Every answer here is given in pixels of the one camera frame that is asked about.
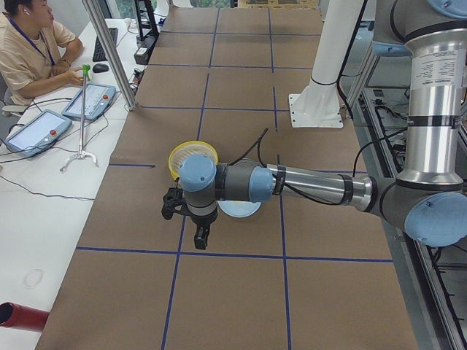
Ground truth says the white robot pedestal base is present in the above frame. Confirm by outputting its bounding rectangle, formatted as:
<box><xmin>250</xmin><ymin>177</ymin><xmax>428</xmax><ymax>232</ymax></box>
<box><xmin>289</xmin><ymin>0</ymin><xmax>366</xmax><ymax>128</ymax></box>

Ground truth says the person in beige shirt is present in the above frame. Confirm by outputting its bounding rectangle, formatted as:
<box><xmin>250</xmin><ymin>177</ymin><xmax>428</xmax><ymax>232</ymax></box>
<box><xmin>1</xmin><ymin>1</ymin><xmax>83</xmax><ymax>106</ymax></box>

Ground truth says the black keyboard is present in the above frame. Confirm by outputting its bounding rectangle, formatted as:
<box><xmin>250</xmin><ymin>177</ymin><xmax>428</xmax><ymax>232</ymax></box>
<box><xmin>92</xmin><ymin>27</ymin><xmax>118</xmax><ymax>62</ymax></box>

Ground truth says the near blue teach pendant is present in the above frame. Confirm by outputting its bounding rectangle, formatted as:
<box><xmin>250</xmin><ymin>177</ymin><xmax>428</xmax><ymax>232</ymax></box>
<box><xmin>5</xmin><ymin>109</ymin><xmax>72</xmax><ymax>157</ymax></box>

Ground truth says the yellow rimmed bamboo steamer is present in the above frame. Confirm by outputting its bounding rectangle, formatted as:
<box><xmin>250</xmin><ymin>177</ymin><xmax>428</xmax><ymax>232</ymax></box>
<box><xmin>168</xmin><ymin>140</ymin><xmax>219</xmax><ymax>179</ymax></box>

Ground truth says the black box on table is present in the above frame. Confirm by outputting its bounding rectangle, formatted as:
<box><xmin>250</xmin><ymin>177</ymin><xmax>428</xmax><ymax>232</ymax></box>
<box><xmin>134</xmin><ymin>35</ymin><xmax>157</xmax><ymax>65</ymax></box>

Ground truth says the blue teach pendant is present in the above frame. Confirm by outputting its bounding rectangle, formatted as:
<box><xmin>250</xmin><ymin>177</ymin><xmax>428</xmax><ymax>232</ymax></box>
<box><xmin>61</xmin><ymin>83</ymin><xmax>117</xmax><ymax>121</ymax></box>
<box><xmin>5</xmin><ymin>109</ymin><xmax>72</xmax><ymax>157</ymax></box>

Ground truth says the far blue teach pendant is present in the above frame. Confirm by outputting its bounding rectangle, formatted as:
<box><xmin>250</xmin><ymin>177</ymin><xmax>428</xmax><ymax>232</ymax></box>
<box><xmin>61</xmin><ymin>83</ymin><xmax>117</xmax><ymax>121</ymax></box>

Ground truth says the aluminium frame post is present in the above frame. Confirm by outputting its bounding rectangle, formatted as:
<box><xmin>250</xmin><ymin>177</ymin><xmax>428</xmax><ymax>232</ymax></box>
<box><xmin>82</xmin><ymin>0</ymin><xmax>136</xmax><ymax>111</ymax></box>

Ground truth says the red cylinder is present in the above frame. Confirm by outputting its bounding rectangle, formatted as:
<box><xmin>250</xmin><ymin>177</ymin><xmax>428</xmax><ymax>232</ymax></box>
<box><xmin>1</xmin><ymin>302</ymin><xmax>50</xmax><ymax>332</ymax></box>

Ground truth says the black computer mouse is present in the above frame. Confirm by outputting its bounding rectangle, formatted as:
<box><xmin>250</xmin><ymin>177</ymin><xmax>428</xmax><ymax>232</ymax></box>
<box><xmin>92</xmin><ymin>63</ymin><xmax>109</xmax><ymax>74</ymax></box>

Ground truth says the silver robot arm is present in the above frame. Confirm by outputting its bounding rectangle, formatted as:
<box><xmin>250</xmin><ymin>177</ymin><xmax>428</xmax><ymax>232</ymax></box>
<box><xmin>162</xmin><ymin>1</ymin><xmax>466</xmax><ymax>249</ymax></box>

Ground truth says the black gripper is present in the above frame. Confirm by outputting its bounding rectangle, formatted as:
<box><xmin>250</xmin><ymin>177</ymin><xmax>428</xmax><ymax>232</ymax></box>
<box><xmin>190</xmin><ymin>214</ymin><xmax>218</xmax><ymax>249</ymax></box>

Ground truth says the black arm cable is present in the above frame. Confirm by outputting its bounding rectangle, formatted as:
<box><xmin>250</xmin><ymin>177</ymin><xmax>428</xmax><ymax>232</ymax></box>
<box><xmin>228</xmin><ymin>128</ymin><xmax>409</xmax><ymax>206</ymax></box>

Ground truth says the light blue plate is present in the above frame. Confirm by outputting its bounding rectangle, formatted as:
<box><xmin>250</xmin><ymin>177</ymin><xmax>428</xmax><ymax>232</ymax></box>
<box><xmin>217</xmin><ymin>201</ymin><xmax>261</xmax><ymax>218</ymax></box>

